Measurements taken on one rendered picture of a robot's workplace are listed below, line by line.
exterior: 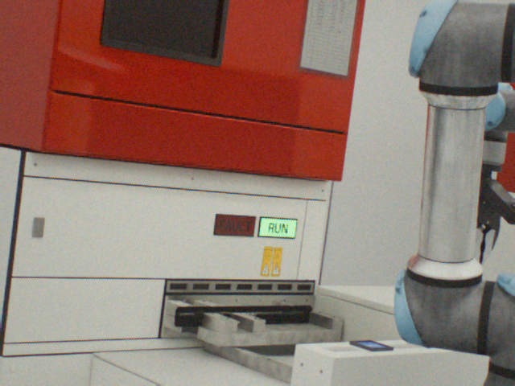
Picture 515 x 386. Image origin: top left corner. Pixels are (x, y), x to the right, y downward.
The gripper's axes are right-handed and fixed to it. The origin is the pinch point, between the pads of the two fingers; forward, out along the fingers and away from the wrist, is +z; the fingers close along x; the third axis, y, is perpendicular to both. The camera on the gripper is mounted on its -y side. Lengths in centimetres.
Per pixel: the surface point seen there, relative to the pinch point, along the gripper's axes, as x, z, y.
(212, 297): 17, 17, 57
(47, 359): 56, 30, 58
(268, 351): 2, 29, 53
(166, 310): 30, 20, 57
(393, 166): -202, -15, 207
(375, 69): -181, -57, 207
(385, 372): 26.8, 17.9, -4.1
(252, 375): 22, 29, 35
